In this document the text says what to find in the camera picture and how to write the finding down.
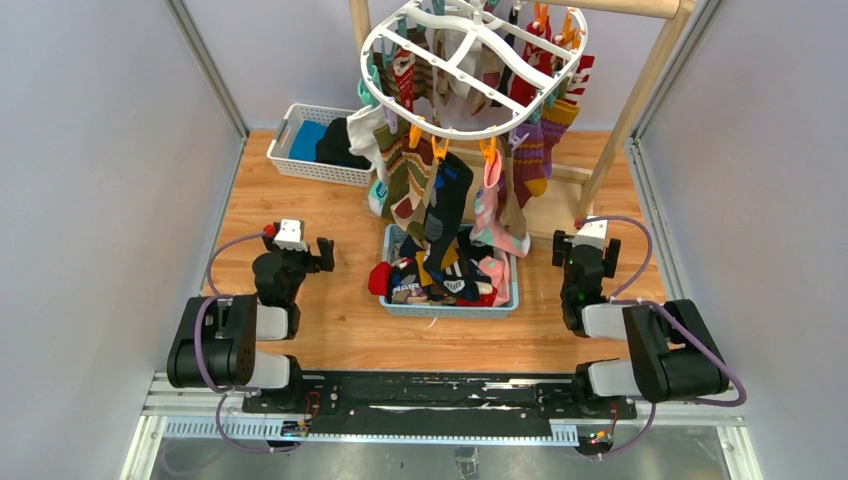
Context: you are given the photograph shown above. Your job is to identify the olive green sock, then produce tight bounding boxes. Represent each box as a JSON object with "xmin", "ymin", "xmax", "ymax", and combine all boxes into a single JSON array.
[{"xmin": 374, "ymin": 119, "xmax": 410, "ymax": 220}]

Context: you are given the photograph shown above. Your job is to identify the orange clothespin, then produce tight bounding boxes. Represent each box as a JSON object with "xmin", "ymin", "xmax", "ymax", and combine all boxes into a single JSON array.
[
  {"xmin": 408, "ymin": 116, "xmax": 426, "ymax": 150},
  {"xmin": 430, "ymin": 135, "xmax": 450, "ymax": 164}
]

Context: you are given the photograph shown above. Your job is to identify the white oval sock hanger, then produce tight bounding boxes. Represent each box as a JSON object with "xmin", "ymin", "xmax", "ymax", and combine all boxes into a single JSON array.
[{"xmin": 371, "ymin": 1, "xmax": 578, "ymax": 130}]

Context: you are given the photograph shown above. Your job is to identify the white sock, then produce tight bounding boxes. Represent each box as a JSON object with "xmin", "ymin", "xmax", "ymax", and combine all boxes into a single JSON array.
[{"xmin": 346, "ymin": 106, "xmax": 389, "ymax": 185}]

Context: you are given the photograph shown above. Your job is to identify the mint green sock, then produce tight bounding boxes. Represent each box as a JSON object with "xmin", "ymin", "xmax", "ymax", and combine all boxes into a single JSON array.
[{"xmin": 357, "ymin": 60, "xmax": 388, "ymax": 217}]

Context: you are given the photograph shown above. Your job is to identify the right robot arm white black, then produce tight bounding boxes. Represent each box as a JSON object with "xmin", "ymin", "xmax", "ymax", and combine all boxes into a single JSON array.
[{"xmin": 552, "ymin": 229, "xmax": 731, "ymax": 417}]

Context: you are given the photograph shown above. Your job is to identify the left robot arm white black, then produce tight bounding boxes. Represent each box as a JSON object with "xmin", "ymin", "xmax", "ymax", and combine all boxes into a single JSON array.
[{"xmin": 166, "ymin": 232, "xmax": 335, "ymax": 413}]

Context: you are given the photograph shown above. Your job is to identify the red sock in basket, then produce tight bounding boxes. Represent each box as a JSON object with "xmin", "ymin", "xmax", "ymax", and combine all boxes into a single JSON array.
[{"xmin": 368, "ymin": 261, "xmax": 392, "ymax": 297}]

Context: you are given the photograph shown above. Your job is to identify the pink sock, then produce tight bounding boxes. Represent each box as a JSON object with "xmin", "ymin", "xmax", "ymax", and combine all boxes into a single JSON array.
[{"xmin": 469, "ymin": 151, "xmax": 531, "ymax": 258}]

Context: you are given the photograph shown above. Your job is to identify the maroon purple striped sock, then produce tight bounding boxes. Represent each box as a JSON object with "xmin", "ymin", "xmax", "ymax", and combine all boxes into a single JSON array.
[{"xmin": 513, "ymin": 100, "xmax": 580, "ymax": 209}]

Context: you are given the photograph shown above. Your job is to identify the black clothes in basket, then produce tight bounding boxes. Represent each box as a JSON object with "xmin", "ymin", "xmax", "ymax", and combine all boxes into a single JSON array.
[{"xmin": 315, "ymin": 117, "xmax": 371, "ymax": 170}]

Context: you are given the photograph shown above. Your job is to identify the blue cloth in basket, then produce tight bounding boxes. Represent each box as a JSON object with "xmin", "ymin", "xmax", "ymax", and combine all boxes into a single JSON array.
[{"xmin": 289, "ymin": 120, "xmax": 327, "ymax": 162}]

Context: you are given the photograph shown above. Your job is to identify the white laundry basket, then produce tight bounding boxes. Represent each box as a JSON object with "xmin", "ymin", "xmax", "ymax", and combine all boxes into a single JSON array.
[{"xmin": 266, "ymin": 103, "xmax": 375, "ymax": 187}]

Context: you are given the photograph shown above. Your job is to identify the blue sock basket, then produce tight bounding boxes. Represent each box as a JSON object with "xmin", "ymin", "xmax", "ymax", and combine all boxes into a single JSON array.
[{"xmin": 377, "ymin": 224, "xmax": 520, "ymax": 319}]

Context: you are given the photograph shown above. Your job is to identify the red patterned sock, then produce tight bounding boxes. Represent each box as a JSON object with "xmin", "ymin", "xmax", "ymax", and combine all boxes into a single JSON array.
[{"xmin": 508, "ymin": 20, "xmax": 596, "ymax": 105}]

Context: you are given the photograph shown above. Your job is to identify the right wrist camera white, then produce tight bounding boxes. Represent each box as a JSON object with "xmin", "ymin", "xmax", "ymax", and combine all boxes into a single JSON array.
[{"xmin": 572, "ymin": 218, "xmax": 609, "ymax": 251}]

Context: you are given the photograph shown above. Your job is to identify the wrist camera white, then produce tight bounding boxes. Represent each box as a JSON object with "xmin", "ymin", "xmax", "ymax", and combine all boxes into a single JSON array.
[
  {"xmin": 272, "ymin": 218, "xmax": 309, "ymax": 252},
  {"xmin": 572, "ymin": 218, "xmax": 609, "ymax": 251}
]

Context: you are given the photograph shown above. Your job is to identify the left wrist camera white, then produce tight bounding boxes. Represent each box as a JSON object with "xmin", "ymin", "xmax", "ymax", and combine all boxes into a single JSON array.
[{"xmin": 272, "ymin": 218, "xmax": 309, "ymax": 252}]

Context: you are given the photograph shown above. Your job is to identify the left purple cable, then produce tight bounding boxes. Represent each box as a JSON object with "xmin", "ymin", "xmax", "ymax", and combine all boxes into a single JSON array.
[{"xmin": 193, "ymin": 225, "xmax": 301, "ymax": 454}]

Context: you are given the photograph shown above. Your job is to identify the black mounting base plate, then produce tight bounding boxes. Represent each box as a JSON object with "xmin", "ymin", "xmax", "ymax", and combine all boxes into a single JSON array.
[{"xmin": 239, "ymin": 370, "xmax": 637, "ymax": 446}]

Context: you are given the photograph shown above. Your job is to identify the wooden rack frame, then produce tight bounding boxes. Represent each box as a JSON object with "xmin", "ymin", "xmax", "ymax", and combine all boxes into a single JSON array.
[{"xmin": 349, "ymin": 1, "xmax": 696, "ymax": 249}]

